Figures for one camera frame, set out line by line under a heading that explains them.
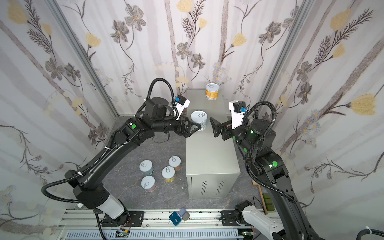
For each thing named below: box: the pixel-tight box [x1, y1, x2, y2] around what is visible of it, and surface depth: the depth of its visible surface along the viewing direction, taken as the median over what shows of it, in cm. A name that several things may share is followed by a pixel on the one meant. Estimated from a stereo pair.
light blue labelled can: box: [190, 110, 208, 132], surface depth 67 cm
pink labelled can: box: [140, 175, 157, 193], surface depth 83 cm
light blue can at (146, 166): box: [139, 159, 155, 176], surface depth 89 cm
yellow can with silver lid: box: [161, 166, 176, 183], surface depth 87 cm
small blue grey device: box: [168, 207, 191, 227], surface depth 76 cm
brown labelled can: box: [168, 155, 182, 172], surface depth 90 cm
